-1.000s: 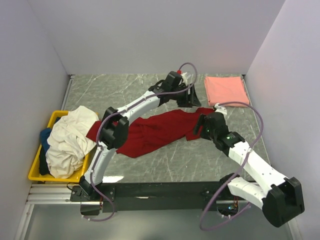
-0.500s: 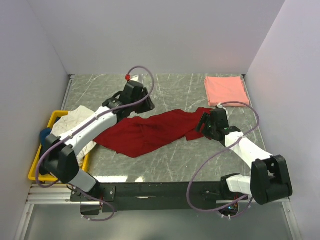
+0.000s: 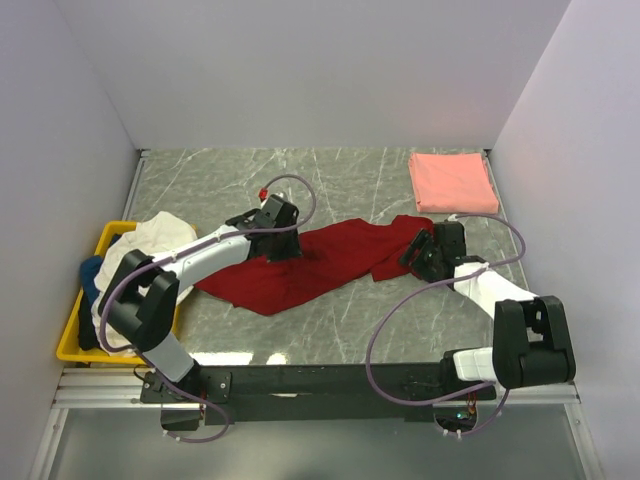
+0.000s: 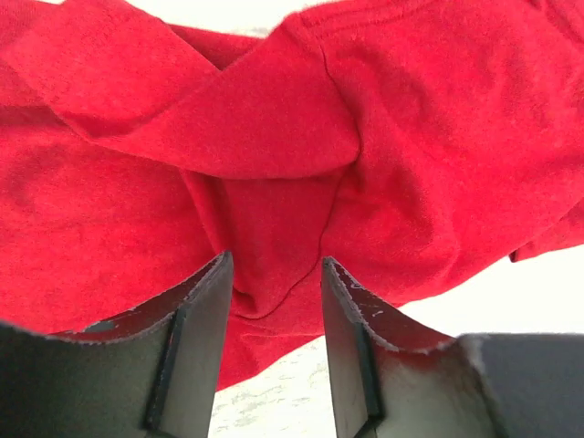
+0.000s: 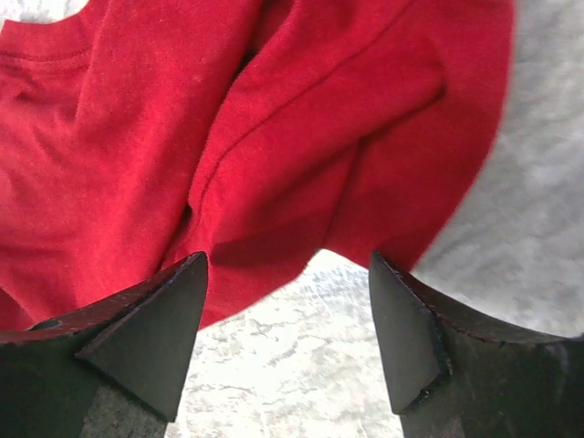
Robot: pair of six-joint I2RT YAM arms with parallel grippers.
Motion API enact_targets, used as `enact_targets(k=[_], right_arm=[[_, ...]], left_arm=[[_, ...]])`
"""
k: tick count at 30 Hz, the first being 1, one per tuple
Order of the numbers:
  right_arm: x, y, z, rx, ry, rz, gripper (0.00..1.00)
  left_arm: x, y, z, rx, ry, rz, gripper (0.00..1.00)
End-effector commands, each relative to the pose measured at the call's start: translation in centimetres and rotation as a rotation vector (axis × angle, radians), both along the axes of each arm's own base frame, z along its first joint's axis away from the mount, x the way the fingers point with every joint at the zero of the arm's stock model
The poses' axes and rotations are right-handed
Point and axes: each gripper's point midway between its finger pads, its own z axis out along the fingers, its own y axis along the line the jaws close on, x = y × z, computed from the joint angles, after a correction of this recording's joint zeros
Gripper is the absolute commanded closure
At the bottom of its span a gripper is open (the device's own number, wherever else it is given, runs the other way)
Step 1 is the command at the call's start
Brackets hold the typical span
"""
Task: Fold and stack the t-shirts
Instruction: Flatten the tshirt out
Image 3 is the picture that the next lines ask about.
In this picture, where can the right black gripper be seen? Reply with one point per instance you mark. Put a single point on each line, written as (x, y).
(422, 241)

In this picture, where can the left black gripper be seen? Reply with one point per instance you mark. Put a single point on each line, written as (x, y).
(291, 250)

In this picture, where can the dark red t shirt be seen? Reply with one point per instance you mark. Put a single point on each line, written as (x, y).
(332, 257)

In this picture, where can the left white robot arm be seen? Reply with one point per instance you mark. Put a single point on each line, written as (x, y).
(138, 307)

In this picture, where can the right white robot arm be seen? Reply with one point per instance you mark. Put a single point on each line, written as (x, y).
(531, 344)

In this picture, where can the folded pink t shirt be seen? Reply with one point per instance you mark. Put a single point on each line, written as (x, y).
(452, 183)

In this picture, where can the cream white t shirt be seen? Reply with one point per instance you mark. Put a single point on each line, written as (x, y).
(162, 233)

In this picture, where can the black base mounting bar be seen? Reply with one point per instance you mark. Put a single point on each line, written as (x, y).
(260, 393)

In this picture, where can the dark blue t shirt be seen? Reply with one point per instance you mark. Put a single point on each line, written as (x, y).
(88, 271)

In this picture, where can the black garment in bin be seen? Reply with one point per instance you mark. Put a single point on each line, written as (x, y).
(87, 338)

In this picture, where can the aluminium frame rail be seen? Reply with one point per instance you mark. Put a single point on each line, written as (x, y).
(119, 389)

